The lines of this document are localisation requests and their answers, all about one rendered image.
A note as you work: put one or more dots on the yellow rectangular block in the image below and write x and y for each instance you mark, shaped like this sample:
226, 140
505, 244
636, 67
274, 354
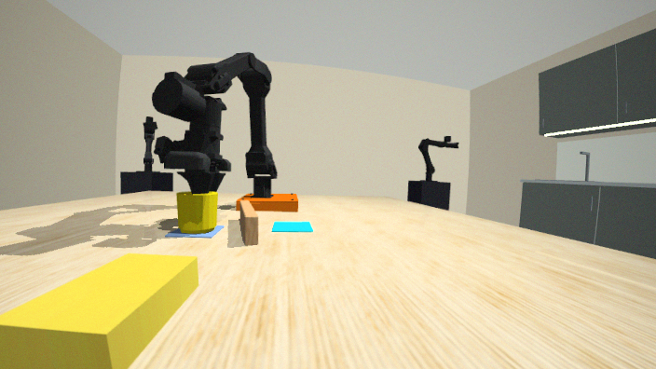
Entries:
102, 320

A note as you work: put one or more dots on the tan wooden bar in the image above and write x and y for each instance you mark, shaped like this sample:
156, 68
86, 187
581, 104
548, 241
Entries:
249, 223

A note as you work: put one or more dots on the yellow cup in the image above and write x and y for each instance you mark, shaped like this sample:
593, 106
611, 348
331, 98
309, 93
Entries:
197, 212

